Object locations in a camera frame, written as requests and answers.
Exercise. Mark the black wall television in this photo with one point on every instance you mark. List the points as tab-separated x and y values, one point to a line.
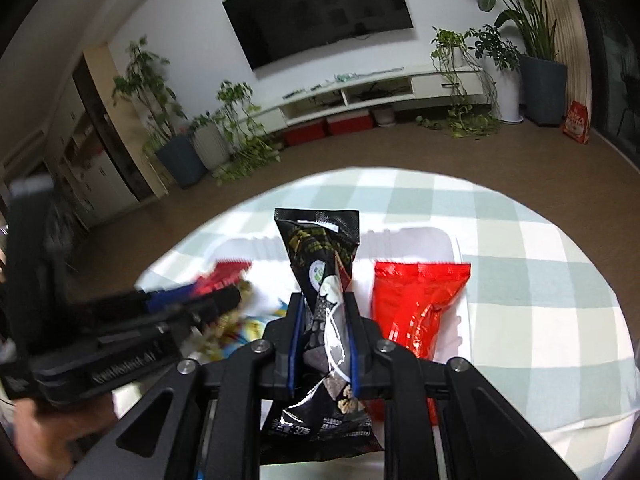
320	10

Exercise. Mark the plain red snack packet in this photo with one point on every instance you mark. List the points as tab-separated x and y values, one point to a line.
415	300

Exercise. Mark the green checked tablecloth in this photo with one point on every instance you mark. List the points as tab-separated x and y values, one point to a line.
525	310

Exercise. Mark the tall leafy tree plant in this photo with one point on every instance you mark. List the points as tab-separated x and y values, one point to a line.
145	90

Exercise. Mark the black snack packet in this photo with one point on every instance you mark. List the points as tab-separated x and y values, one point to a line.
320	260

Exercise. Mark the white plastic tray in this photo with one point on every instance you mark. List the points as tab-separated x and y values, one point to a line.
415	242

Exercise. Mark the white television cabinet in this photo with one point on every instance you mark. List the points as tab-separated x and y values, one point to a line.
310	105

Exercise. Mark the trailing vine plant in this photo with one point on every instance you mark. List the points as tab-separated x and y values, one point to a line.
450	60

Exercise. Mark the red and white snack packet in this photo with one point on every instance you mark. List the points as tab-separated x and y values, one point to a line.
222	275

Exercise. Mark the wooden shelf cabinet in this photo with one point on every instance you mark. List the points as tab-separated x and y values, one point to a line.
105	160

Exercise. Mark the white smooth plant pot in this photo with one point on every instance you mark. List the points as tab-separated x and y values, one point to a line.
507	95

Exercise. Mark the bushy small-leaf plant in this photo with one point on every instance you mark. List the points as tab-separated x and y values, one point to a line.
495	47

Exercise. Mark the gold snack packet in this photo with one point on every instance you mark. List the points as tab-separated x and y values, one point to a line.
232	324

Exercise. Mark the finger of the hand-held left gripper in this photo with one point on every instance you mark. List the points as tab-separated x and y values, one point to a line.
172	297
210	312

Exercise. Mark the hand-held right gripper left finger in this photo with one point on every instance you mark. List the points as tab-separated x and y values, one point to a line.
296	350

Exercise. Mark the sprawling green vine plant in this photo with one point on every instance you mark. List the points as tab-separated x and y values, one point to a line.
245	135

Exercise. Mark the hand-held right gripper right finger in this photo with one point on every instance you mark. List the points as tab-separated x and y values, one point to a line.
354	350

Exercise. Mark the beige wooden slat panel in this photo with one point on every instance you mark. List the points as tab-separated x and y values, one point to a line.
560	20

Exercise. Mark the white ribbed plant pot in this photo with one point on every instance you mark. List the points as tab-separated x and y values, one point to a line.
211	147

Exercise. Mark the dark grey plant pot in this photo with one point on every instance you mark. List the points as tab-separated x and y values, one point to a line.
181	162
542	90

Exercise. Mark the person's left hand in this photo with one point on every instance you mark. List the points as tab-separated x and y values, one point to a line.
45	435

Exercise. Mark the red storage box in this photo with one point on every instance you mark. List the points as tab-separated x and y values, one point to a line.
305	134
350	124

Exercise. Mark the dark glass door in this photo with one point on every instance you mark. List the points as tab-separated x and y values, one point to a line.
615	85

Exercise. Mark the red paper bag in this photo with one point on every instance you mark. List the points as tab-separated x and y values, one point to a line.
577	122

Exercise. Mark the tall broad-leaf plant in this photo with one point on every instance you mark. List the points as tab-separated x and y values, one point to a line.
530	15

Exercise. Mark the small white bin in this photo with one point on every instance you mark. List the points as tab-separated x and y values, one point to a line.
385	115

